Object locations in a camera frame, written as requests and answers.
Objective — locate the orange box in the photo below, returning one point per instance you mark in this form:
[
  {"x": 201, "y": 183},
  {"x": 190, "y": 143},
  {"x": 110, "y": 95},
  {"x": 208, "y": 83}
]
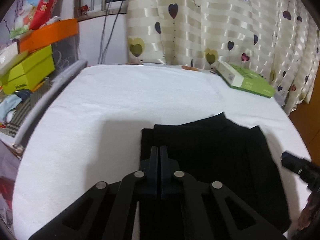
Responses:
[{"x": 49, "y": 34}]

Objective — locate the green and white box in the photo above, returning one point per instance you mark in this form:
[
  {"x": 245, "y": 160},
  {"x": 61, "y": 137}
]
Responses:
[{"x": 244, "y": 79}]

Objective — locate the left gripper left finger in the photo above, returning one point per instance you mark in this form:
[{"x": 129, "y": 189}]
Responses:
[{"x": 105, "y": 211}]

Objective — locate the red gift bag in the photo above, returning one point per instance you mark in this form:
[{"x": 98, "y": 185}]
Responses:
[{"x": 7, "y": 188}]

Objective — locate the grey shelf cabinet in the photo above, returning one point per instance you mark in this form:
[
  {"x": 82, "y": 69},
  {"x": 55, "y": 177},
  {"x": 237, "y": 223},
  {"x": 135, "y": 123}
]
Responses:
[{"x": 58, "y": 83}]

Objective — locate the black pants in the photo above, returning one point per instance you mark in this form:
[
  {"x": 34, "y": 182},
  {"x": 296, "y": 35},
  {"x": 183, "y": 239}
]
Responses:
[{"x": 217, "y": 149}]

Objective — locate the black white striped box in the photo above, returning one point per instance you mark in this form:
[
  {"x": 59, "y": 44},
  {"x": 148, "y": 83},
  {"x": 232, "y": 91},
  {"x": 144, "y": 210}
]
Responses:
[{"x": 29, "y": 101}]

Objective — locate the white towel table cover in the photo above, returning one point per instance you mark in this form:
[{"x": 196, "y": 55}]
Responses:
[{"x": 91, "y": 132}]

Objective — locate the heart pattern curtain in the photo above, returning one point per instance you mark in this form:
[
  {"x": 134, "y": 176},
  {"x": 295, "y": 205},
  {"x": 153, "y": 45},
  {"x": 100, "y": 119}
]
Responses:
[{"x": 278, "y": 39}]

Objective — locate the person's right hand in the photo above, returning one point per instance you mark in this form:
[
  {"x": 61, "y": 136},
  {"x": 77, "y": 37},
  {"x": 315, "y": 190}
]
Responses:
[{"x": 309, "y": 211}]

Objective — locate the light blue cloth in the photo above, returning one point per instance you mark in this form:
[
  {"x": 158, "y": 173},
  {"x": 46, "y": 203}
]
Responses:
[{"x": 9, "y": 103}]

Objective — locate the lime green shoe box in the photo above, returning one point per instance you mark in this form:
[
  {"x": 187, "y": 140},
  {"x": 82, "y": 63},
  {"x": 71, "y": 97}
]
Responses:
[{"x": 29, "y": 72}]

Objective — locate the red snack package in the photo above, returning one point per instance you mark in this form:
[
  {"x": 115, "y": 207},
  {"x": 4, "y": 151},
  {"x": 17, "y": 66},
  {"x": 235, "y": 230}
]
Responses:
[{"x": 32, "y": 14}]

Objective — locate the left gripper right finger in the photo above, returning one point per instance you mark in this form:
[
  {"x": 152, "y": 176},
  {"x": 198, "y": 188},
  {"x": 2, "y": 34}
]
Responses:
[{"x": 195, "y": 210}]

